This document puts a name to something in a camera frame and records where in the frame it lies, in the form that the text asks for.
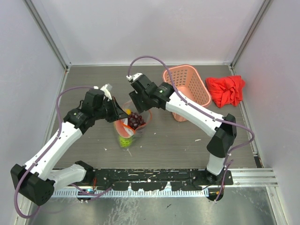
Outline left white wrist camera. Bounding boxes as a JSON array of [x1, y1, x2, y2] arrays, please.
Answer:
[[93, 83, 112, 100]]

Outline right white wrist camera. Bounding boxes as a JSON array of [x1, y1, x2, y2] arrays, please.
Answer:
[[126, 73, 143, 83]]

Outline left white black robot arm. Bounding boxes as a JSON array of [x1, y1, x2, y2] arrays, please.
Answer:
[[10, 85, 128, 206]]

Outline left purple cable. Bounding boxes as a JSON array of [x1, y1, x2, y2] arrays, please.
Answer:
[[14, 86, 100, 219]]

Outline clear orange zip top bag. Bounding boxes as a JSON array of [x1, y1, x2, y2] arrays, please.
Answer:
[[113, 100, 152, 149]]

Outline red crumpled cloth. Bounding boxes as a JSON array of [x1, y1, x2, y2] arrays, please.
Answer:
[[205, 75, 246, 108]]

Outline purple toy grapes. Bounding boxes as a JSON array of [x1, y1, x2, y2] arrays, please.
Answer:
[[127, 112, 145, 130]]

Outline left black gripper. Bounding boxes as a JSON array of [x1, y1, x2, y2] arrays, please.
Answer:
[[94, 96, 128, 122]]

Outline green toy custard apple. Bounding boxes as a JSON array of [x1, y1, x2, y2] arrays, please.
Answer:
[[119, 136, 133, 148]]

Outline pink plastic basket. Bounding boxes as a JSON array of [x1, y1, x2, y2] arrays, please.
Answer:
[[169, 64, 212, 108]]

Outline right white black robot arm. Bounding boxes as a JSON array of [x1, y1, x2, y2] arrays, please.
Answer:
[[126, 73, 237, 185]]

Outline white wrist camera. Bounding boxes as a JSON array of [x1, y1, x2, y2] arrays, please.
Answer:
[[126, 73, 143, 83], [93, 83, 112, 100]]

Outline grey slotted cable duct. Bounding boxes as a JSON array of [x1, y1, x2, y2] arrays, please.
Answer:
[[52, 187, 209, 198]]

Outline yellow toy lemon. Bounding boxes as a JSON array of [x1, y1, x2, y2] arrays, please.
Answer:
[[125, 109, 132, 115]]

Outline toy watermelon slice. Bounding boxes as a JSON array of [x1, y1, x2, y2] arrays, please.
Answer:
[[114, 120, 135, 138]]

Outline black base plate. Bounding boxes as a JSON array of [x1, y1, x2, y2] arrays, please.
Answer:
[[75, 169, 233, 192]]

